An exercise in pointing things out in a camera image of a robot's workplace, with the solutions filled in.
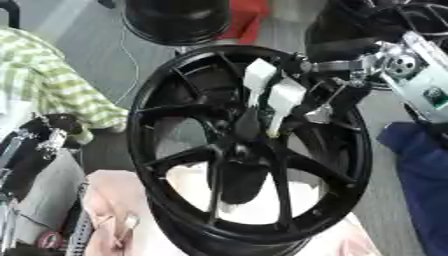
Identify thin white cable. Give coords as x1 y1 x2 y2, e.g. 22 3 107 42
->
113 28 142 106

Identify black rounded bulky object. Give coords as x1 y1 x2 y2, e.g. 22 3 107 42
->
302 0 448 43

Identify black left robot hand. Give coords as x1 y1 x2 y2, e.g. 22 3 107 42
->
0 112 86 202

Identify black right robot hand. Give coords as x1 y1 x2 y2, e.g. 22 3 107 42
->
278 35 385 135

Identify red box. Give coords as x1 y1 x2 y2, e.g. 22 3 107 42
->
217 0 272 45

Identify black chair frame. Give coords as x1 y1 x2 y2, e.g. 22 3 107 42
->
0 0 23 30

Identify black spoked wheel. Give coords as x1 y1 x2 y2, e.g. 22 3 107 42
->
126 44 375 256

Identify blue fabric object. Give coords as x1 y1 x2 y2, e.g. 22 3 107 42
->
376 121 448 256

